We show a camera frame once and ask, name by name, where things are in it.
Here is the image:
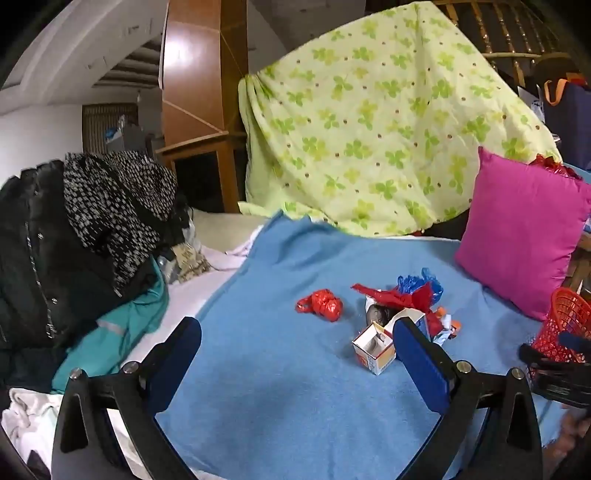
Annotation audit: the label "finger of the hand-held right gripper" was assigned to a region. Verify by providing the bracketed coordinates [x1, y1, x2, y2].
[519, 344, 561, 370]
[558, 331, 591, 355]

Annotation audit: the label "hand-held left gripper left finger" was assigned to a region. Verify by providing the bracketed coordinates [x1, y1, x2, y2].
[51, 316, 204, 480]

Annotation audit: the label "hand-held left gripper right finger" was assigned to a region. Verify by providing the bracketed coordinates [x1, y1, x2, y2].
[392, 318, 544, 480]

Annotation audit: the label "red plastic basket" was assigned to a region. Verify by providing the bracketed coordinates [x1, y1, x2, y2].
[531, 287, 591, 370]

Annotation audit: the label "white orange wrapper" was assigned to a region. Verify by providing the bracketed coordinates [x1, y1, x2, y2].
[431, 307, 462, 344]

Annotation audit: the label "small white carton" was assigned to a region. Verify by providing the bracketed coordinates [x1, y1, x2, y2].
[352, 308, 430, 376]

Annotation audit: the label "dark grey bag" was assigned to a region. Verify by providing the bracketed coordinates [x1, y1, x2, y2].
[367, 302, 398, 330]

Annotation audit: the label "red ribbon plastic bag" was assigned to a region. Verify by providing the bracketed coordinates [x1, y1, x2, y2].
[351, 282, 444, 337]

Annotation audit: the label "blue plastic bag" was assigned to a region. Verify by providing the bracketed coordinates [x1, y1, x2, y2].
[396, 268, 444, 301]

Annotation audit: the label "person's right hand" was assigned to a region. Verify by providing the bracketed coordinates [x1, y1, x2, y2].
[545, 408, 591, 476]

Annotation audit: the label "teal garment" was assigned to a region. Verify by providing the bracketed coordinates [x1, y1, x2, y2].
[51, 256, 169, 393]

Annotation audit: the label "wooden bench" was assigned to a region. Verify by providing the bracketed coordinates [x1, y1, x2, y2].
[566, 231, 591, 296]

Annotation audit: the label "beige patterned cloth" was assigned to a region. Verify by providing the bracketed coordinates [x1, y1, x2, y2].
[157, 244, 213, 284]

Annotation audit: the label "blue blanket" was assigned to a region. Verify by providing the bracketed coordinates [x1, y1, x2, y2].
[154, 210, 571, 480]

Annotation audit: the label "pink pillow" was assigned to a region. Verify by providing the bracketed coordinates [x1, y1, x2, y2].
[455, 147, 591, 321]

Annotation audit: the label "white cloth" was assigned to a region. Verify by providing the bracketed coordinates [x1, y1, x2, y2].
[0, 387, 63, 467]

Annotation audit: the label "cream cushion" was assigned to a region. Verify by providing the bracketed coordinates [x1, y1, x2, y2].
[187, 207, 269, 254]

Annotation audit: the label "black jacket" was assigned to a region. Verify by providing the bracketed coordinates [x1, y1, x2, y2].
[0, 159, 158, 388]

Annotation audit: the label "black white speckled garment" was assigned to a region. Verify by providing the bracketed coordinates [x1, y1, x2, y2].
[62, 151, 178, 296]

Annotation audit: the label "red shiny bag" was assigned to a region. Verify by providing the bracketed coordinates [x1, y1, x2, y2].
[529, 154, 578, 178]

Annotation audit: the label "wooden cabinet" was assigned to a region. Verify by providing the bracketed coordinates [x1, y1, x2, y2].
[154, 131, 250, 213]
[159, 0, 250, 139]

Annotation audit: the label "grey box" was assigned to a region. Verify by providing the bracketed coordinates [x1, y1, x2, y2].
[105, 124, 147, 155]

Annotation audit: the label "wooden lattice screen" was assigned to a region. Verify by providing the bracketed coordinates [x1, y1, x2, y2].
[82, 103, 140, 157]

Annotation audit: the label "green clover print quilt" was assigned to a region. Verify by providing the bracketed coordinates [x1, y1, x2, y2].
[238, 0, 564, 238]

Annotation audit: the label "wooden stair railing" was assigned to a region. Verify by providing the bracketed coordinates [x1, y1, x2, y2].
[434, 0, 573, 79]

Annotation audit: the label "navy bag orange handles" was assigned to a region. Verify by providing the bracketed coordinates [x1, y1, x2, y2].
[538, 78, 591, 164]

